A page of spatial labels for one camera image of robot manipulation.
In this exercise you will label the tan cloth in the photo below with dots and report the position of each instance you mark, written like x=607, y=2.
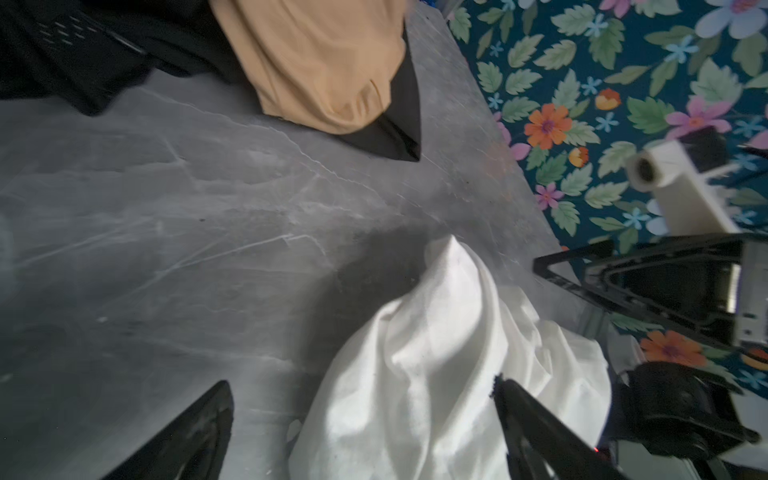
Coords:
x=327, y=65

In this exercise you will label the black cloth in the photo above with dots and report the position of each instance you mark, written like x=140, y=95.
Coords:
x=88, y=52

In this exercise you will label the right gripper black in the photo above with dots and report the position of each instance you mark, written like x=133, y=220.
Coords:
x=710, y=288

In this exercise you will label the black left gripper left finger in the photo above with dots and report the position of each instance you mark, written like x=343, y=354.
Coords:
x=192, y=446

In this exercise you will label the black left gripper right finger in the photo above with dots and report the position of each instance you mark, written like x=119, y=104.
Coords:
x=539, y=445

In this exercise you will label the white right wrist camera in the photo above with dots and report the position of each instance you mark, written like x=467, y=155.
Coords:
x=686, y=200

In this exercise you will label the white cloth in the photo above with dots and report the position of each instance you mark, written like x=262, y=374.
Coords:
x=409, y=394

